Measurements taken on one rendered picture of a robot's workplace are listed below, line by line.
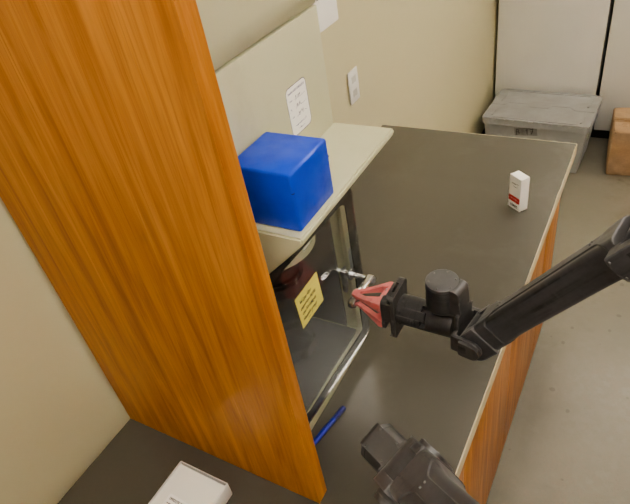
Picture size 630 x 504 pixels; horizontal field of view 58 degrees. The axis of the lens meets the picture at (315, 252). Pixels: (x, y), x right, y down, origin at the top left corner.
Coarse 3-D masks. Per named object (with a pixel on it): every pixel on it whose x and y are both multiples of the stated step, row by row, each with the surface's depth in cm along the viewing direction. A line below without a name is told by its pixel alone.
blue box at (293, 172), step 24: (264, 144) 79; (288, 144) 78; (312, 144) 77; (264, 168) 74; (288, 168) 73; (312, 168) 76; (264, 192) 75; (288, 192) 73; (312, 192) 77; (264, 216) 78; (288, 216) 76; (312, 216) 78
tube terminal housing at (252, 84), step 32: (288, 32) 84; (224, 64) 74; (256, 64) 79; (288, 64) 85; (320, 64) 93; (224, 96) 74; (256, 96) 80; (320, 96) 96; (256, 128) 81; (288, 128) 89; (320, 128) 98
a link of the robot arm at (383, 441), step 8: (376, 424) 75; (384, 424) 77; (376, 432) 74; (384, 432) 74; (392, 432) 76; (368, 440) 74; (376, 440) 73; (384, 440) 73; (392, 440) 72; (400, 440) 74; (424, 440) 66; (368, 448) 73; (376, 448) 73; (384, 448) 72; (392, 448) 72; (432, 448) 65; (368, 456) 75; (376, 456) 72; (384, 456) 72; (392, 456) 71; (440, 456) 65; (376, 464) 74; (384, 464) 71; (448, 464) 66; (376, 496) 65; (384, 496) 64
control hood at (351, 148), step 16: (336, 128) 99; (352, 128) 98; (368, 128) 97; (384, 128) 96; (336, 144) 94; (352, 144) 94; (368, 144) 93; (384, 144) 94; (336, 160) 90; (352, 160) 90; (368, 160) 89; (336, 176) 87; (352, 176) 86; (336, 192) 83; (256, 224) 80; (272, 240) 78; (288, 240) 77; (304, 240) 76; (272, 256) 81; (288, 256) 79
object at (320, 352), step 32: (320, 224) 101; (352, 224) 112; (320, 256) 103; (352, 256) 115; (288, 288) 96; (352, 288) 118; (288, 320) 98; (320, 320) 109; (352, 320) 122; (320, 352) 112; (352, 352) 125; (320, 384) 115
